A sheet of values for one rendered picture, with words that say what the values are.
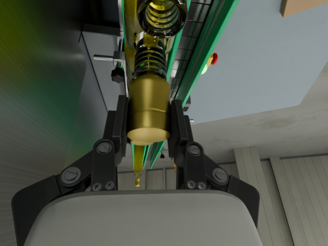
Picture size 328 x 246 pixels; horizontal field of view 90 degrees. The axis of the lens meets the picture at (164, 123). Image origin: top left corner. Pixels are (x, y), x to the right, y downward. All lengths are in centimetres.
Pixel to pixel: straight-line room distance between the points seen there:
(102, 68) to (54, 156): 34
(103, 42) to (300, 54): 71
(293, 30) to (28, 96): 72
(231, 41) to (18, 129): 62
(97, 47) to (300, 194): 735
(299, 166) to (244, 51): 701
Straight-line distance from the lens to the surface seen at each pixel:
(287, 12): 65
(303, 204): 748
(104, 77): 58
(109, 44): 48
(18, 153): 21
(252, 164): 515
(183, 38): 46
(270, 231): 516
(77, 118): 44
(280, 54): 81
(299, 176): 753
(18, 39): 21
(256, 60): 78
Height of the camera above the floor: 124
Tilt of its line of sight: 24 degrees down
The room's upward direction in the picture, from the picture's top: 179 degrees clockwise
